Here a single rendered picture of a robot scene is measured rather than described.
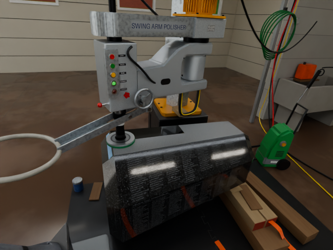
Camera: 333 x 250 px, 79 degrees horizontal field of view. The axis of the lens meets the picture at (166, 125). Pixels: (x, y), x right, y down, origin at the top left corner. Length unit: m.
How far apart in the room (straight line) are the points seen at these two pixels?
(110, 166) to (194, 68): 0.96
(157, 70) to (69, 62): 6.29
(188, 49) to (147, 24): 0.37
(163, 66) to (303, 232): 1.86
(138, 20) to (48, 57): 6.45
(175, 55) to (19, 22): 6.49
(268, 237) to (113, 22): 1.98
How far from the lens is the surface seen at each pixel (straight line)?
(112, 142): 1.55
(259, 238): 2.08
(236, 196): 2.17
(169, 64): 1.47
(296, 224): 2.37
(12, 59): 7.84
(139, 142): 1.58
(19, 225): 2.43
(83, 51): 7.51
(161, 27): 1.39
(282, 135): 2.91
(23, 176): 1.28
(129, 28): 1.28
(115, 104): 1.34
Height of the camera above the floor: 1.72
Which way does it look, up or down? 28 degrees down
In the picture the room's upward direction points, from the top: 3 degrees clockwise
